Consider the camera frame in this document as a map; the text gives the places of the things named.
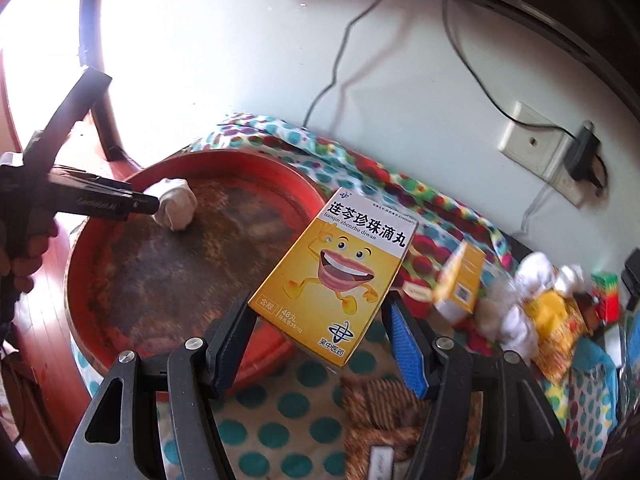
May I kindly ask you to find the round red rusty tray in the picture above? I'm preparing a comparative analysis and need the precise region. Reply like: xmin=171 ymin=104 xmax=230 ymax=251
xmin=65 ymin=150 xmax=326 ymax=391

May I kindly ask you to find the brown snack packet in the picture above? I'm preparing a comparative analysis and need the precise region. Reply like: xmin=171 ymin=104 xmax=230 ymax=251
xmin=339 ymin=376 xmax=484 ymax=480

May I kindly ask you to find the black power cable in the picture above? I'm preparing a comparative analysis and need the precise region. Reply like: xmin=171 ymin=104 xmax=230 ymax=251
xmin=301 ymin=0 xmax=609 ymax=191

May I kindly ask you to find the blue cloth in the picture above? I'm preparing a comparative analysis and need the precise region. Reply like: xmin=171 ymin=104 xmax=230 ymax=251
xmin=572 ymin=337 xmax=620 ymax=410

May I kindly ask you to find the black power adapter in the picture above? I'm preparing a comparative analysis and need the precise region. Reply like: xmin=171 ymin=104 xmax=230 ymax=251
xmin=563 ymin=122 xmax=601 ymax=182

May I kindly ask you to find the black clamp mount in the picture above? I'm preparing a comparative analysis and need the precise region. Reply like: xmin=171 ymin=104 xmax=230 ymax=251
xmin=620 ymin=248 xmax=640 ymax=312

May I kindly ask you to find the clear plastic bag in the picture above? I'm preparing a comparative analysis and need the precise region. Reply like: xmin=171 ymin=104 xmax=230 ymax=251
xmin=553 ymin=264 xmax=586 ymax=298

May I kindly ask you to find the white sock bundle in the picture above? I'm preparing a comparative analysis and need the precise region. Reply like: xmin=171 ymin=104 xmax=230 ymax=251
xmin=474 ymin=276 xmax=538 ymax=364

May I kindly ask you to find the green red gradient box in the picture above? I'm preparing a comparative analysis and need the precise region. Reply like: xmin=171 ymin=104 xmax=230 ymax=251
xmin=591 ymin=271 xmax=620 ymax=325

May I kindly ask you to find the person's left hand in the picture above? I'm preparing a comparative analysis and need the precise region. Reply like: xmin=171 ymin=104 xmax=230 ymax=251
xmin=1 ymin=219 xmax=58 ymax=294

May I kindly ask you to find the small dark red box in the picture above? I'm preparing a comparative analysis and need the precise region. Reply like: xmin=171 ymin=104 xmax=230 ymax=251
xmin=401 ymin=281 xmax=433 ymax=318

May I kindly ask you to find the white wall socket plate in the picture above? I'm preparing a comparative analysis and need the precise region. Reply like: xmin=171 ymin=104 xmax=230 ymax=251
xmin=498 ymin=122 xmax=593 ymax=208

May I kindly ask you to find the yellow noodle snack packet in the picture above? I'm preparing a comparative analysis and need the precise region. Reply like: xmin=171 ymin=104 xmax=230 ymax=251
xmin=524 ymin=290 xmax=589 ymax=384

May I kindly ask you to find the yellow smiley medicine box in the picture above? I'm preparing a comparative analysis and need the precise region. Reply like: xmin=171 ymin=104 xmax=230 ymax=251
xmin=248 ymin=188 xmax=418 ymax=368

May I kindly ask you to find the tall yellow medicine box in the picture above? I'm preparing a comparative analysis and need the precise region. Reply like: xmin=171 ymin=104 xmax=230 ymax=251
xmin=433 ymin=242 xmax=485 ymax=326

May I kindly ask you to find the polka dot tablecloth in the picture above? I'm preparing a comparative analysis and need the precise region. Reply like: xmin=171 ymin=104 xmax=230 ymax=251
xmin=192 ymin=113 xmax=639 ymax=479

